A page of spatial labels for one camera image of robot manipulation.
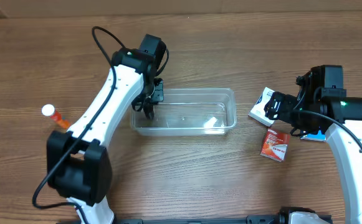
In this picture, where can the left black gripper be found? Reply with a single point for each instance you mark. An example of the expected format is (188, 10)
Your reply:
(157, 94)

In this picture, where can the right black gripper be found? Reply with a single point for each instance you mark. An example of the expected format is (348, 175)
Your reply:
(276, 106)

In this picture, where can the clear plastic container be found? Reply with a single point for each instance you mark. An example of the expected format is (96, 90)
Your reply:
(189, 112)

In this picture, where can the blue VapoDrops box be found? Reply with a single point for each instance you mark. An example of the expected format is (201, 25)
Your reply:
(319, 136)

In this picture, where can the white medicine box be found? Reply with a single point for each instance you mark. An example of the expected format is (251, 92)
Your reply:
(257, 112)

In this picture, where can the red medicine box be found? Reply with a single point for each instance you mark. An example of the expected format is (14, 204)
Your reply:
(275, 145)

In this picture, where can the orange tube white cap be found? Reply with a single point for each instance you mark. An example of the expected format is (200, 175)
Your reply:
(50, 111)

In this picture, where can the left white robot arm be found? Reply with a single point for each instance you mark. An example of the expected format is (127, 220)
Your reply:
(78, 163)

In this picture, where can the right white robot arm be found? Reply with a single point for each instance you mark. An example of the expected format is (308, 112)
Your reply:
(323, 106)

